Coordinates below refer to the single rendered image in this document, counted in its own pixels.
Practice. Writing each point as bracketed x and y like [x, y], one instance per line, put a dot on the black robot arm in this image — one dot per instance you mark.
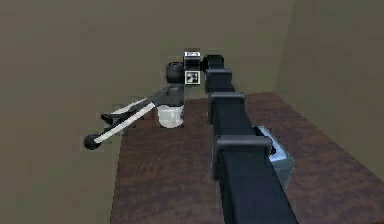
[243, 180]

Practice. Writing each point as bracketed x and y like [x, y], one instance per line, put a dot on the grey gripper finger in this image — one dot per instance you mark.
[128, 122]
[124, 110]

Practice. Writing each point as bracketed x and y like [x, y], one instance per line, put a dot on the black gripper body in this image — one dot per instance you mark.
[173, 86]

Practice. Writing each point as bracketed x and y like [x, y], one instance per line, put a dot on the brown wooden chest of drawers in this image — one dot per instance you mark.
[186, 166]

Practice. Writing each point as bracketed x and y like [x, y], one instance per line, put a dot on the silver grey box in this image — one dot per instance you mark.
[281, 156]

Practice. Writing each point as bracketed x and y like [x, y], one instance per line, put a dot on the white cup vessel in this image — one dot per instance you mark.
[170, 116]

